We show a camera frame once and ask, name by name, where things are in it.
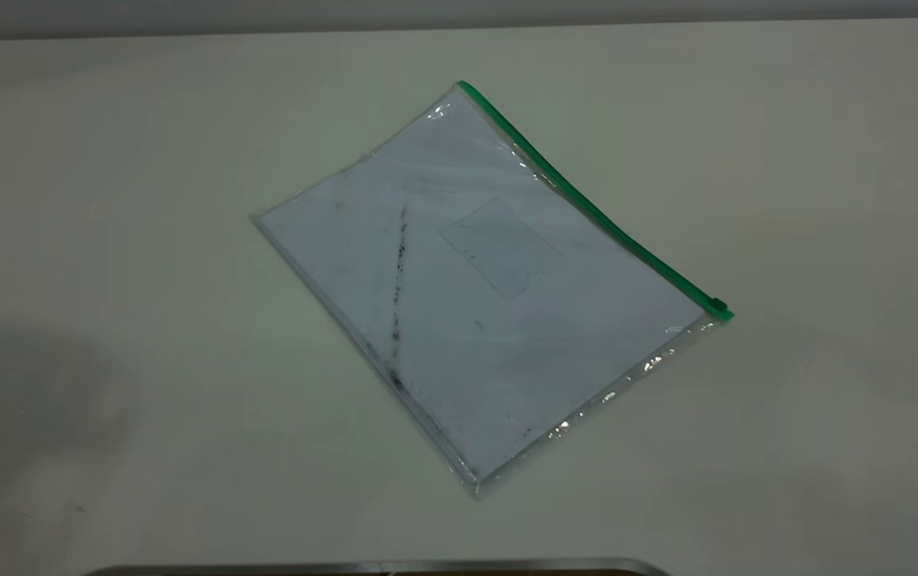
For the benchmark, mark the green zipper slider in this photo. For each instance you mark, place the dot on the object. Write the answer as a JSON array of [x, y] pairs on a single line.
[[719, 306]]

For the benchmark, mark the white paper sheets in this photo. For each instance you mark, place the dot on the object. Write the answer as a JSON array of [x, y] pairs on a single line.
[[491, 336]]

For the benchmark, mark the clear zip bag green strip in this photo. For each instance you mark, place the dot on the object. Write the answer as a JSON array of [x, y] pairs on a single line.
[[507, 320]]

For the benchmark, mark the silver metal edge strip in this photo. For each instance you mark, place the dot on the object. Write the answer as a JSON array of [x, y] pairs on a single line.
[[378, 568]]

